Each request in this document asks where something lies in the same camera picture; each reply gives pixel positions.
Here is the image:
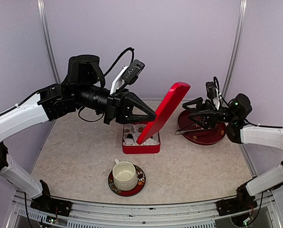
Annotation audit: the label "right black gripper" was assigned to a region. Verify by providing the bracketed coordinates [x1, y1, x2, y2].
[182, 97, 236, 130]

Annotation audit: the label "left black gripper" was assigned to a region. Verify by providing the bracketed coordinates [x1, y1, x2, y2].
[74, 84, 157, 124]

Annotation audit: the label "round dark red tray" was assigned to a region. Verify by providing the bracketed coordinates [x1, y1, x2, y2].
[177, 111, 226, 146]

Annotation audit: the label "red chocolate box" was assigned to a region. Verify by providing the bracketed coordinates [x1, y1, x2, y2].
[122, 122, 161, 154]

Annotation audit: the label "metal serving tongs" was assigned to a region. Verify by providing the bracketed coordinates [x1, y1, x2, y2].
[175, 123, 219, 135]

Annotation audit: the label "red box lid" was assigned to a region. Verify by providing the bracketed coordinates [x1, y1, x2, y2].
[136, 82, 190, 145]

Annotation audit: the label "floral dark red saucer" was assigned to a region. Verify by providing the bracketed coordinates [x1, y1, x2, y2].
[108, 165, 146, 197]

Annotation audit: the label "cream ceramic mug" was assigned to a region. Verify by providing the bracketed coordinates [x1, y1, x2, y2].
[112, 159, 138, 191]

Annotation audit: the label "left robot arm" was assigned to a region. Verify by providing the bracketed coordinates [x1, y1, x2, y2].
[0, 55, 156, 211]

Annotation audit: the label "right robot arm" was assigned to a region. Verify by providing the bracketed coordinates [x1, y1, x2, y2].
[182, 93, 283, 211]

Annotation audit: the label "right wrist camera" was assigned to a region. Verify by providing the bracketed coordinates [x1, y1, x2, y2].
[206, 76, 222, 111]

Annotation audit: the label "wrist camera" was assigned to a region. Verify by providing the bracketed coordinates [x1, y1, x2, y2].
[110, 59, 145, 95]
[206, 76, 222, 111]

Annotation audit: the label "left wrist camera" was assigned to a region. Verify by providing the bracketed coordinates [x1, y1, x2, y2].
[110, 59, 145, 95]

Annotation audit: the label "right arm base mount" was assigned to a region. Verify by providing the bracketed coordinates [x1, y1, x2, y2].
[216, 198, 258, 216]

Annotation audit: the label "front aluminium rail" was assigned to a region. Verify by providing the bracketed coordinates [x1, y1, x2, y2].
[3, 187, 283, 228]

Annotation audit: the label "right aluminium frame post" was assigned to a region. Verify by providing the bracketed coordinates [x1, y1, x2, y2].
[222, 0, 247, 98]

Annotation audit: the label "aluminium frame post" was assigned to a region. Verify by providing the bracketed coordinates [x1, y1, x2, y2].
[222, 0, 247, 98]
[37, 0, 61, 83]

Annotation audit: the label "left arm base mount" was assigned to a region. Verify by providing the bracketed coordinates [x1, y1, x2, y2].
[30, 198, 73, 217]

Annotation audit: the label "left aluminium frame post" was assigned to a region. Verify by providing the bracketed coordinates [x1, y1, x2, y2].
[37, 0, 61, 83]

